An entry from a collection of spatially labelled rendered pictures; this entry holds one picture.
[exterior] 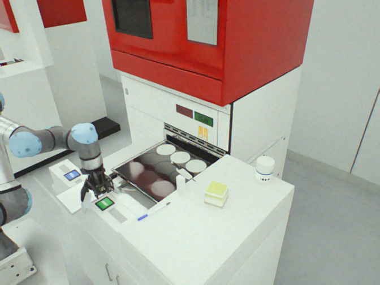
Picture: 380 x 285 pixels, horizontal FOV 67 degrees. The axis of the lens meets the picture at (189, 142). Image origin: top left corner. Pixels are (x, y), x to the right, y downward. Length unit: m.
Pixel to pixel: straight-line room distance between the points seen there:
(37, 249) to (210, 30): 1.07
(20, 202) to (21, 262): 0.23
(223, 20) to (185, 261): 0.82
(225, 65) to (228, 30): 0.13
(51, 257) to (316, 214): 1.96
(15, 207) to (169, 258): 0.63
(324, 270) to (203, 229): 1.34
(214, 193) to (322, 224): 1.55
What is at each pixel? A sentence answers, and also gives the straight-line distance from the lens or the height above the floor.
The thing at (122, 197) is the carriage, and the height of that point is 0.88.
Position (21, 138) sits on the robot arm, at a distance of 0.94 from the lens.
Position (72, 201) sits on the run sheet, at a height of 0.96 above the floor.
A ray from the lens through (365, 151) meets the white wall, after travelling 2.80.
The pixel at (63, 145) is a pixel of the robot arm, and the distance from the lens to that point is 1.04.
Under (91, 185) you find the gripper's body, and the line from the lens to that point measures 1.09.
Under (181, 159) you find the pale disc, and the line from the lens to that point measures 1.45.
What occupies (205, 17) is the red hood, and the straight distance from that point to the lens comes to 1.16.
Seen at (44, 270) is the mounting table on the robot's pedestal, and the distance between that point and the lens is 1.25.
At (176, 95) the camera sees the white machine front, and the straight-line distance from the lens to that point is 1.47.
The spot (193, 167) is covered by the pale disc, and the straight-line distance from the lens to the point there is 1.39.
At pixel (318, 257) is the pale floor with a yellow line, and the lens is 2.30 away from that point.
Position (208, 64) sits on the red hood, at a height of 1.39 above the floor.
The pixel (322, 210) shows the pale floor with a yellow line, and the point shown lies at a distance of 2.62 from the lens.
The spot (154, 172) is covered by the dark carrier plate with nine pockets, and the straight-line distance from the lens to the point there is 1.38.
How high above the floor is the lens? 1.75
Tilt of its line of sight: 33 degrees down
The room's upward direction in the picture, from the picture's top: 2 degrees counter-clockwise
